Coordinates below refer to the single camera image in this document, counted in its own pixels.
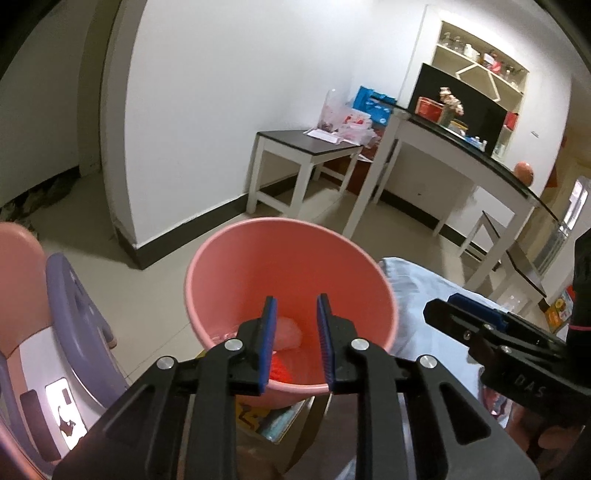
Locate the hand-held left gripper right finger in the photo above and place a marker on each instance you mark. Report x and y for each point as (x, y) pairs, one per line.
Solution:
(324, 341)

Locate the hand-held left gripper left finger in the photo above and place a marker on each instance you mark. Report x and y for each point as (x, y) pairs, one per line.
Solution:
(268, 341)

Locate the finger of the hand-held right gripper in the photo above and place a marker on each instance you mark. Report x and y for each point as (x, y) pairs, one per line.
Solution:
(475, 307)
(450, 318)

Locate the pink plastic bucket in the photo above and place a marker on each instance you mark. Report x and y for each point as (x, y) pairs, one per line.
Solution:
(286, 258)

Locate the person's right hand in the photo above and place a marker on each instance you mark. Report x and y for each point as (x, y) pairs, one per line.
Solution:
(563, 438)

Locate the red mesh scrap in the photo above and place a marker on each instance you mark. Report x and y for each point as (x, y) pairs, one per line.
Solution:
(279, 369)

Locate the clear plastic container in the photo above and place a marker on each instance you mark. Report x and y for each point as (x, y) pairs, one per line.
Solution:
(515, 300)

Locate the light blue bed sheet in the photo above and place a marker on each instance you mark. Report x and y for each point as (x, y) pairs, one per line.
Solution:
(415, 295)

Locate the white stool with dark seat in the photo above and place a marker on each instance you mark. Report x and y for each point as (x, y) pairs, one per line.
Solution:
(521, 267)

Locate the colourful cardboard box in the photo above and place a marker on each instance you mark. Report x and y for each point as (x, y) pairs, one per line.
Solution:
(258, 417)

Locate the colourful printed carton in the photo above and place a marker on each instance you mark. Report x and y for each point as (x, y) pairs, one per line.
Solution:
(559, 308)

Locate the silver metal appliance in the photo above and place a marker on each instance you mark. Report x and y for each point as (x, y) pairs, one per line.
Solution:
(563, 226)

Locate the orange ball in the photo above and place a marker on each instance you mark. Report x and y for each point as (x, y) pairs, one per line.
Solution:
(525, 173)

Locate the long black-topped white table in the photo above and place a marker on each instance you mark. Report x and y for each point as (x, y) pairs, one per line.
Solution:
(461, 150)

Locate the blue packet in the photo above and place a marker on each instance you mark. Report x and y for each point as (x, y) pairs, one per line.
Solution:
(474, 141)

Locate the red carton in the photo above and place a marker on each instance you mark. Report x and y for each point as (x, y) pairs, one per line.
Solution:
(510, 122)

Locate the small dark-topped white table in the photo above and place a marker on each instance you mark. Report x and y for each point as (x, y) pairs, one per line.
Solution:
(304, 145)

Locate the pink and purple child chair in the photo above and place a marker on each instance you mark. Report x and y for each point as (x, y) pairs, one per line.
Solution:
(69, 314)

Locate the red box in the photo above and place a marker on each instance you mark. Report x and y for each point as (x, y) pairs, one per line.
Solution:
(428, 110)

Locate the black television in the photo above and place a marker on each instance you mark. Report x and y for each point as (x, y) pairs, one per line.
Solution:
(480, 104)

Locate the white paper sheet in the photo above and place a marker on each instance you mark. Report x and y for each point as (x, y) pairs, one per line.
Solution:
(321, 134)

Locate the pink and white packet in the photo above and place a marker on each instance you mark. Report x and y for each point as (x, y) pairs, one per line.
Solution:
(356, 123)

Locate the blue shopping bag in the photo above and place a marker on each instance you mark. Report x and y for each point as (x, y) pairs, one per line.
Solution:
(374, 104)

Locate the clear plastic bag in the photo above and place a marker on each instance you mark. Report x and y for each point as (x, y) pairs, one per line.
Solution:
(330, 113)

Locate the patterned dark cloth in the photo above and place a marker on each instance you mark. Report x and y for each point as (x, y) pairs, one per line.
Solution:
(41, 198)

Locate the cream wall shelf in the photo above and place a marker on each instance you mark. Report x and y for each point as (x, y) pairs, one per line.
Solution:
(508, 94)

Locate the wall shelf with bottles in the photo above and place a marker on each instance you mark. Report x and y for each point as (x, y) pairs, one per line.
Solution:
(461, 45)

